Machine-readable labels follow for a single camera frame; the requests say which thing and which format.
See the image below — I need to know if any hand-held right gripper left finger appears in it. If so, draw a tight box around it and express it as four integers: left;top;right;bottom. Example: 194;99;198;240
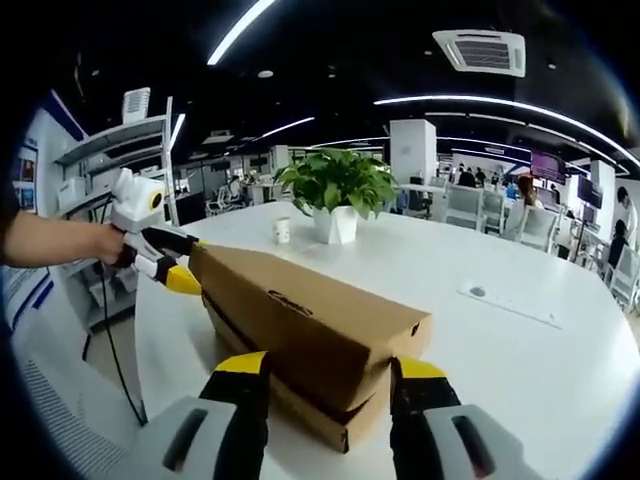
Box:
127;351;274;480

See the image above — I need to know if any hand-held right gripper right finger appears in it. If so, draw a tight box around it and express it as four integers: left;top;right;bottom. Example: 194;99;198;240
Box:
389;355;546;480

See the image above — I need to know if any brown cardboard shoe box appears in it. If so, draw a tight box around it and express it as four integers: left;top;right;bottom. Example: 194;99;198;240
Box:
188;243;433;454

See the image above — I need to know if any person's left hand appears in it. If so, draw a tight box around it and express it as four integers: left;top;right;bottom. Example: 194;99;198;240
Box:
87;222;131;266

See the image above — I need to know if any black desk monitor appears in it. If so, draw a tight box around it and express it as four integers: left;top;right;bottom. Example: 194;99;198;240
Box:
174;192;207;226

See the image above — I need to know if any set of white storage bins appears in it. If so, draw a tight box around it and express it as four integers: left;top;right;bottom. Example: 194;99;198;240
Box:
55;177;114;211

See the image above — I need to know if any white metal storage rack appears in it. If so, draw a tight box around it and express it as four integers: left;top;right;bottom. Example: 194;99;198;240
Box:
52;94;176;241

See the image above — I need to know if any white slatted device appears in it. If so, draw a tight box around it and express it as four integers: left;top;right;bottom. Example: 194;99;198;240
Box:
122;87;152;125

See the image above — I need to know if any white table outlet panel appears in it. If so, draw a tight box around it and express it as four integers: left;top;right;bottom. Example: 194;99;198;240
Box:
457;279;564;330

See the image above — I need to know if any green plant in white pot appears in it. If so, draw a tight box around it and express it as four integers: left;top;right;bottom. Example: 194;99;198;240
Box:
273;148;399;245

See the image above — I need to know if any white mesh office chair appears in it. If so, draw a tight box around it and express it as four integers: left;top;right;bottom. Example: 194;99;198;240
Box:
9;349;151;480

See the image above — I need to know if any straight ceiling light strip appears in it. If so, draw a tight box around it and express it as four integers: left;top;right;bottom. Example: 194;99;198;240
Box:
206;0;279;66

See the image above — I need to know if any cluster of white desk chairs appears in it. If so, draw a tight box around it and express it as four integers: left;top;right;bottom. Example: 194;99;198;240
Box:
442;182;569;254

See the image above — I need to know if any curved ceiling light strip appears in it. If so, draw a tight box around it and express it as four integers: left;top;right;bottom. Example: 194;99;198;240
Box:
373;94;640;166

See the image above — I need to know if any ceiling air conditioner cassette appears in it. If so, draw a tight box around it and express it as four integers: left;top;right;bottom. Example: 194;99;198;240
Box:
432;29;527;79

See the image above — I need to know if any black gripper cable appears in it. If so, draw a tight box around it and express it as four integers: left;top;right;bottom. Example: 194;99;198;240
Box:
99;262;150;427

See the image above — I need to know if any blue white wall poster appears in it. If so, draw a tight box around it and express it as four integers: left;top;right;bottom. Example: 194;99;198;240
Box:
12;144;40;211

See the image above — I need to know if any purple wall screen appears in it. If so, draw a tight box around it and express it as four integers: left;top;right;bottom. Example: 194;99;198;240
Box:
529;149;567;184

